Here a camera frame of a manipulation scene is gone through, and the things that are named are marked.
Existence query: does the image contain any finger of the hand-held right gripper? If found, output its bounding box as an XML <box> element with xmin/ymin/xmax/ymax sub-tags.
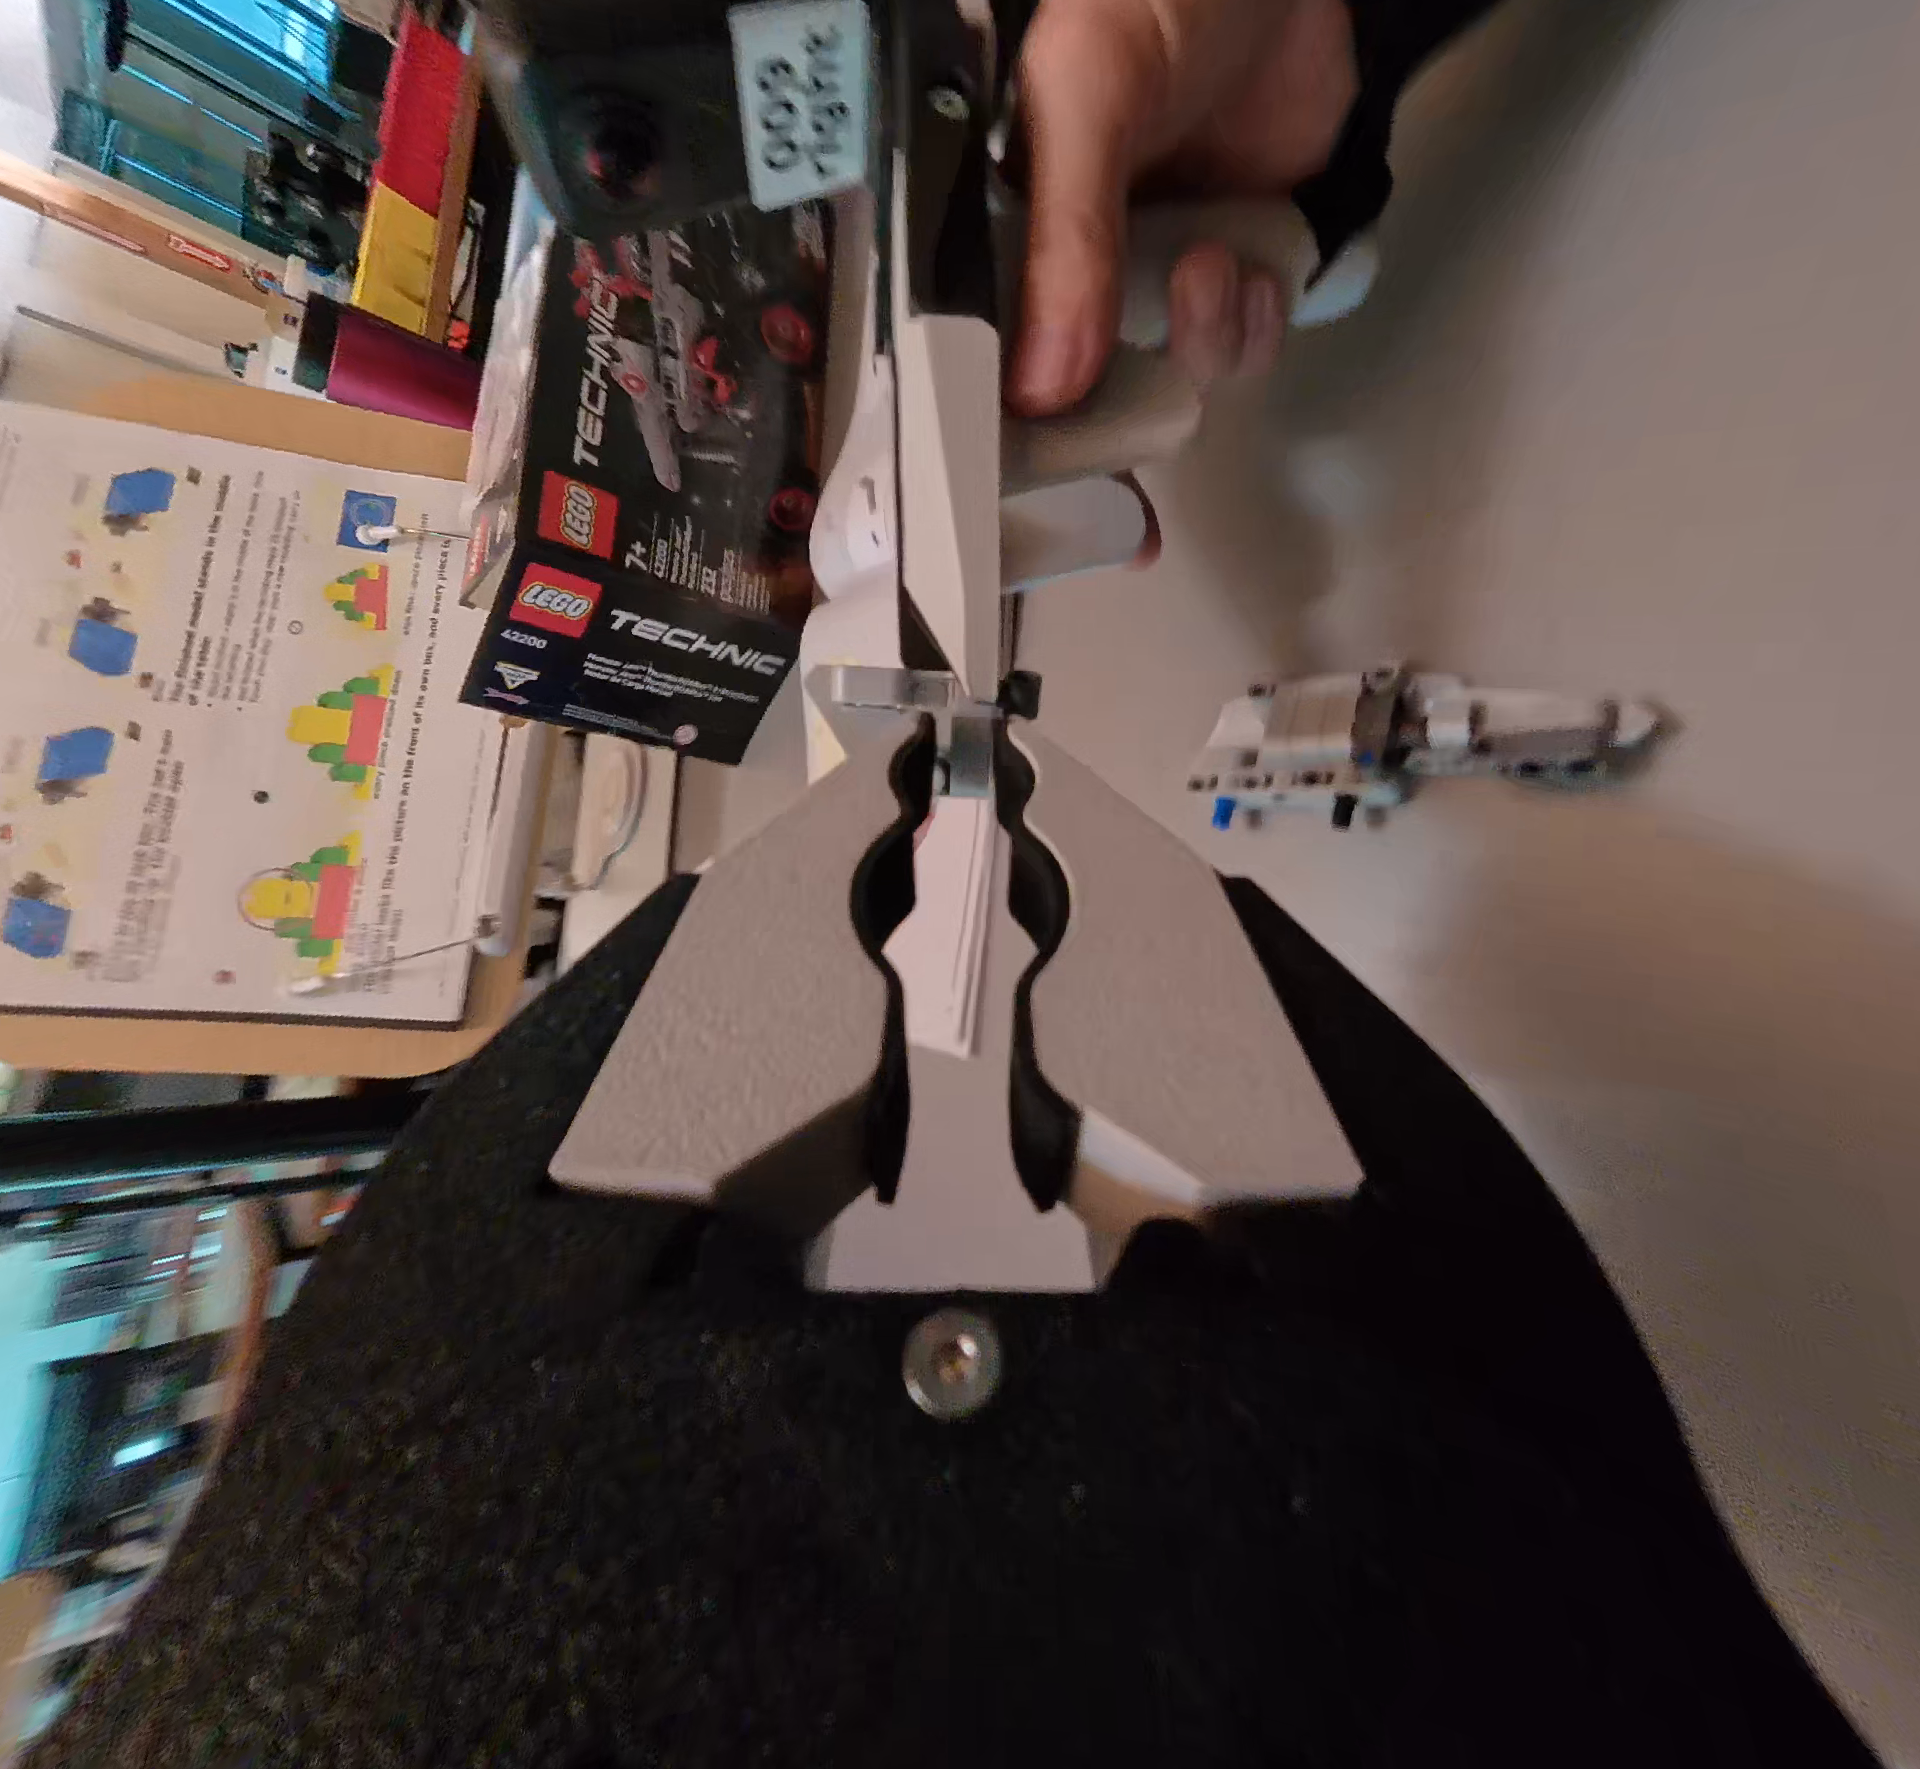
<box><xmin>895</xmin><ymin>314</ymin><xmax>1007</xmax><ymax>692</ymax></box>

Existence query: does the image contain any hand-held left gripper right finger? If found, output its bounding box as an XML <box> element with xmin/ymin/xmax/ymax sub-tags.
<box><xmin>990</xmin><ymin>723</ymin><xmax>1367</xmax><ymax>1224</ymax></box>

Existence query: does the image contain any red and yellow board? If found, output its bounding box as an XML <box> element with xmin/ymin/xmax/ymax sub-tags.
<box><xmin>349</xmin><ymin>10</ymin><xmax>484</xmax><ymax>335</ymax></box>

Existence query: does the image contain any long grey brick assembly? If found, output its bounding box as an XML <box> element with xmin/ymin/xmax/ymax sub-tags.
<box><xmin>1184</xmin><ymin>659</ymin><xmax>1669</xmax><ymax>834</ymax></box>

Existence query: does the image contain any colourful brick instruction sheet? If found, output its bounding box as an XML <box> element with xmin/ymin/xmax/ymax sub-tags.
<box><xmin>0</xmin><ymin>402</ymin><xmax>503</xmax><ymax>1027</ymax></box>

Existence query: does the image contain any maroon cylinder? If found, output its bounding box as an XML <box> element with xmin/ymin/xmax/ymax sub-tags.
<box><xmin>291</xmin><ymin>296</ymin><xmax>484</xmax><ymax>433</ymax></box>

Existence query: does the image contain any person's right hand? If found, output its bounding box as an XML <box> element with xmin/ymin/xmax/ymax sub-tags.
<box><xmin>996</xmin><ymin>0</ymin><xmax>1362</xmax><ymax>422</ymax></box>

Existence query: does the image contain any black toy brick box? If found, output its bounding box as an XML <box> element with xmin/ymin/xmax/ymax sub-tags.
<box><xmin>457</xmin><ymin>202</ymin><xmax>834</xmax><ymax>766</ymax></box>

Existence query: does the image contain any small grey brick panel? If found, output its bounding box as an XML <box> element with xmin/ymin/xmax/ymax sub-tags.
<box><xmin>830</xmin><ymin>663</ymin><xmax>1043</xmax><ymax>799</ymax></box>

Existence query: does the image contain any wooden board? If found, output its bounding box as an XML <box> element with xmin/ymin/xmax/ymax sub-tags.
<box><xmin>0</xmin><ymin>367</ymin><xmax>533</xmax><ymax>1084</ymax></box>

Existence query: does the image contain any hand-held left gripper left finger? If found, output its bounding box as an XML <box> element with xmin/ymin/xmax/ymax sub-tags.
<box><xmin>547</xmin><ymin>735</ymin><xmax>918</xmax><ymax>1208</ymax></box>

